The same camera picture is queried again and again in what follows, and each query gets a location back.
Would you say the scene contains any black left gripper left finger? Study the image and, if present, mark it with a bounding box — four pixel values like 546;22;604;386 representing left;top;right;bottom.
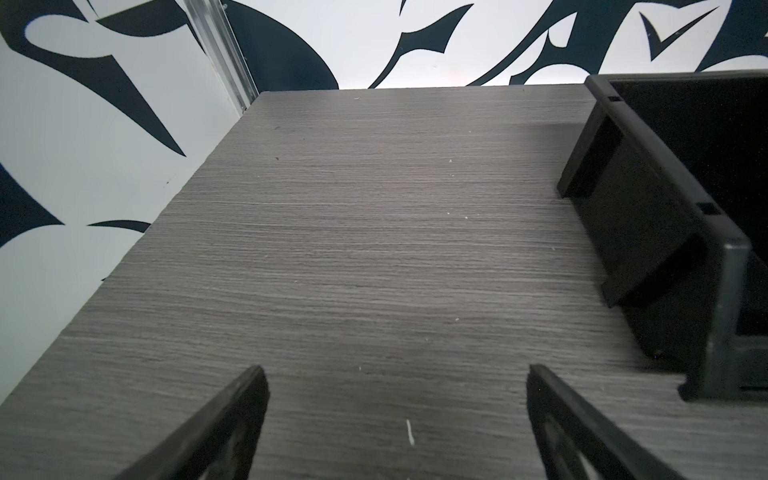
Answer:
116;365;270;479

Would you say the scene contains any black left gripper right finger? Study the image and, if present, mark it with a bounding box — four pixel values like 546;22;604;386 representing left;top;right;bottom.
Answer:
526;364;682;479

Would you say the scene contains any black left storage bin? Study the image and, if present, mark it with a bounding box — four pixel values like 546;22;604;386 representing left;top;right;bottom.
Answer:
557;70;767;401

